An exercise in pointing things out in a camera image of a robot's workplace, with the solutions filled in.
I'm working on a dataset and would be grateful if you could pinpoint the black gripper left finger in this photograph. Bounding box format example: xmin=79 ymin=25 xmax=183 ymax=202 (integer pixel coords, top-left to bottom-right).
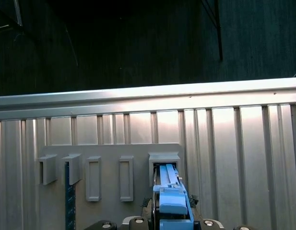
xmin=84 ymin=216 xmax=154 ymax=230

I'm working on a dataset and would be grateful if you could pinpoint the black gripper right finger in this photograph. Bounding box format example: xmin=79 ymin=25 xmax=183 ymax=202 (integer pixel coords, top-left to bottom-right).
xmin=193 ymin=218 xmax=254 ymax=230

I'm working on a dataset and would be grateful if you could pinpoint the hard disk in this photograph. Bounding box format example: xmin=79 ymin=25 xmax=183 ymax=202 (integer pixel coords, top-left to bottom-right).
xmin=151 ymin=162 xmax=196 ymax=230

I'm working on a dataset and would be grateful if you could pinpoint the blue RAM stick on rack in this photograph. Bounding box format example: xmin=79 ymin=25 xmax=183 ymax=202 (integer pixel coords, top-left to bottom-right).
xmin=65 ymin=161 xmax=77 ymax=230

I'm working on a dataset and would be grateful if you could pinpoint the grey plastic parts rack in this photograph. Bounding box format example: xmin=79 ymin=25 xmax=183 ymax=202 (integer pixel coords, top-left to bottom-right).
xmin=37 ymin=143 xmax=184 ymax=230

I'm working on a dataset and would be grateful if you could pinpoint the black slanted metal pole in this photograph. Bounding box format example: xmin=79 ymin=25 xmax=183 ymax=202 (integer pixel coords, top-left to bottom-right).
xmin=200 ymin=0 xmax=224 ymax=61

